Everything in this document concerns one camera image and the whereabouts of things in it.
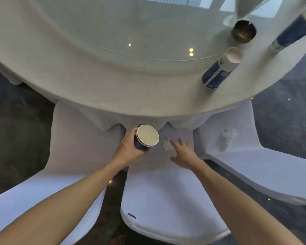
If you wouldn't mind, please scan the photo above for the person's left hand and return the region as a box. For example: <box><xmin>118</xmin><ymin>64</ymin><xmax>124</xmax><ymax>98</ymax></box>
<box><xmin>114</xmin><ymin>128</ymin><xmax>150</xmax><ymax>168</ymax></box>

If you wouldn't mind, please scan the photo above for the person's right hand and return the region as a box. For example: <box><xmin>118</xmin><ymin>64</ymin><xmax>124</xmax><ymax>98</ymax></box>
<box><xmin>170</xmin><ymin>138</ymin><xmax>203</xmax><ymax>172</ymax></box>

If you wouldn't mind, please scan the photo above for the blue paper cup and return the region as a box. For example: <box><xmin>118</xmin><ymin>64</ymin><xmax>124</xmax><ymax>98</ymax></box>
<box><xmin>202</xmin><ymin>47</ymin><xmax>243</xmax><ymax>89</ymax></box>
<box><xmin>271</xmin><ymin>7</ymin><xmax>306</xmax><ymax>52</ymax></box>
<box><xmin>134</xmin><ymin>124</ymin><xmax>160</xmax><ymax>151</ymax></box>

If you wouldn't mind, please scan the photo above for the person's left forearm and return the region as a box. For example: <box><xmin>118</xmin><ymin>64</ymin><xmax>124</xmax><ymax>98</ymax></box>
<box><xmin>0</xmin><ymin>161</ymin><xmax>129</xmax><ymax>245</ymax></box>

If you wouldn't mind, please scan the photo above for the person's right forearm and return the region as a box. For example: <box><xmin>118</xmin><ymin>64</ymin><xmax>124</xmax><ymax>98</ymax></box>
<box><xmin>192</xmin><ymin>162</ymin><xmax>305</xmax><ymax>245</ymax></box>

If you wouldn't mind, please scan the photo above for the crumpled white tissue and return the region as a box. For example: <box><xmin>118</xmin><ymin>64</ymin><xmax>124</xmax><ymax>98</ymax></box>
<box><xmin>163</xmin><ymin>139</ymin><xmax>176</xmax><ymax>152</ymax></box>
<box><xmin>221</xmin><ymin>128</ymin><xmax>238</xmax><ymax>145</ymax></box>

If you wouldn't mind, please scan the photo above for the white covered chair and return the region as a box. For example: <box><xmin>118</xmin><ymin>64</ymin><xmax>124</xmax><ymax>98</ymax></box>
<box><xmin>120</xmin><ymin>122</ymin><xmax>232</xmax><ymax>245</ymax></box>
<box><xmin>0</xmin><ymin>101</ymin><xmax>126</xmax><ymax>245</ymax></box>
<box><xmin>194</xmin><ymin>99</ymin><xmax>306</xmax><ymax>206</ymax></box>

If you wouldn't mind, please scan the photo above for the white tablecloth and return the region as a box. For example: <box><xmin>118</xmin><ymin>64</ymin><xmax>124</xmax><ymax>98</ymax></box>
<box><xmin>0</xmin><ymin>0</ymin><xmax>306</xmax><ymax>132</ymax></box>

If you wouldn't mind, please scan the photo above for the round glass turntable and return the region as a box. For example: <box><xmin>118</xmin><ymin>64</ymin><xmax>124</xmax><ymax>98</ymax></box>
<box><xmin>32</xmin><ymin>0</ymin><xmax>274</xmax><ymax>62</ymax></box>

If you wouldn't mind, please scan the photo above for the dark metal napkin holder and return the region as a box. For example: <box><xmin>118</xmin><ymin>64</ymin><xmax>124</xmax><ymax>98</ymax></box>
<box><xmin>231</xmin><ymin>20</ymin><xmax>257</xmax><ymax>44</ymax></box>

